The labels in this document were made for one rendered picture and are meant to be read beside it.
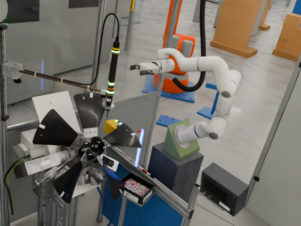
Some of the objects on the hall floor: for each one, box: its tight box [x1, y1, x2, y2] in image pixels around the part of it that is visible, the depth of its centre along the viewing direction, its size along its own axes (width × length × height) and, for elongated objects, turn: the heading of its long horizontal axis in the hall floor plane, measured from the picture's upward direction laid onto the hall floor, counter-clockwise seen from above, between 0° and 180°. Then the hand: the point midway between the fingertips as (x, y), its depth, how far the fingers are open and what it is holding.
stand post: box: [45, 154, 60, 226], centre depth 249 cm, size 4×9×115 cm, turn 115°
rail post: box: [97, 152, 110, 224], centre depth 290 cm, size 4×4×78 cm
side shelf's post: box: [37, 197, 45, 226], centre depth 270 cm, size 4×4×83 cm
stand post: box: [62, 195, 79, 226], centre depth 241 cm, size 4×9×91 cm, turn 115°
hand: (136, 70), depth 203 cm, fingers open, 8 cm apart
